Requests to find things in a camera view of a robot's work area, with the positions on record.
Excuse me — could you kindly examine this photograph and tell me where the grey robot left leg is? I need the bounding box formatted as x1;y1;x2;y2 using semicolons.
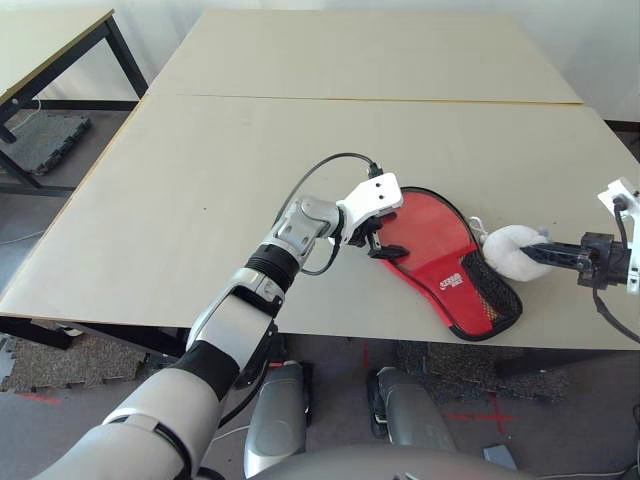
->
244;360;314;476

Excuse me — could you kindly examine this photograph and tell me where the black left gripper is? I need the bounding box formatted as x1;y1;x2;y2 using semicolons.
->
349;212;407;260

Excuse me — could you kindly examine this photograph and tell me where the grey robot right leg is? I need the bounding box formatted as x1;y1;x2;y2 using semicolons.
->
368;367;456;451

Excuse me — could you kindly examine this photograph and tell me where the grey robot leg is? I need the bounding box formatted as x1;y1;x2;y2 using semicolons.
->
368;367;456;451
244;360;314;476

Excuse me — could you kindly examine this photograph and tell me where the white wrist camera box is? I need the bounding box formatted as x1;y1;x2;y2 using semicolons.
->
335;171;404;236
597;176;640;291

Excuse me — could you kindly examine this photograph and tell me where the grey robot torso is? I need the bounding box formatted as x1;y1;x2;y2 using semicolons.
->
244;444;521;480

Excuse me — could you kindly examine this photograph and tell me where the speckled rubber floor mat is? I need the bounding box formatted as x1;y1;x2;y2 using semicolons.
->
0;324;151;396
397;341;569;404

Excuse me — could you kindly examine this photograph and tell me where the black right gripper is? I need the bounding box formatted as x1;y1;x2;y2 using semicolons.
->
518;232;632;289

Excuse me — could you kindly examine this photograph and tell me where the grey floor pedal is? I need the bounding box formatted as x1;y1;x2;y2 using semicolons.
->
482;444;519;471

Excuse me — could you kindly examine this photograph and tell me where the red tape cross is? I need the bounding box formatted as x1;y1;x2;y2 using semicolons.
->
446;397;516;432

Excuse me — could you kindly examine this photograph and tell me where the red black paddle case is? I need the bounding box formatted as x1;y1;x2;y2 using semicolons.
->
372;186;524;343

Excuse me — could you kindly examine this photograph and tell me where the black-framed side table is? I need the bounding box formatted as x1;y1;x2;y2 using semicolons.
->
0;8;150;196

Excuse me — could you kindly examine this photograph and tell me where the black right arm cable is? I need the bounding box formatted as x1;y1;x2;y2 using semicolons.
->
592;197;640;346

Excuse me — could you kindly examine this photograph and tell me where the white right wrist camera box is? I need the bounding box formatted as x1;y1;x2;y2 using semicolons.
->
597;176;640;291

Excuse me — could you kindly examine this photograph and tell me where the black table frame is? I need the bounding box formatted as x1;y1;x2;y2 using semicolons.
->
0;315;640;380

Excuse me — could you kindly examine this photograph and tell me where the white floor cable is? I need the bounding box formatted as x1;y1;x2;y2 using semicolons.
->
212;426;251;444

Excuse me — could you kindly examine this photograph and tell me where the black foam puzzle mat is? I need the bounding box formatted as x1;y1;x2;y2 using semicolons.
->
12;112;93;176

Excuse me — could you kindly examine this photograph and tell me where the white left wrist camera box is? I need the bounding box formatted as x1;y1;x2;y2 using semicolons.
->
335;171;404;236

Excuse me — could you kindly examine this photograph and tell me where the white grey plush keychain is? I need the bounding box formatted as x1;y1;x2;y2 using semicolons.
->
467;215;551;282

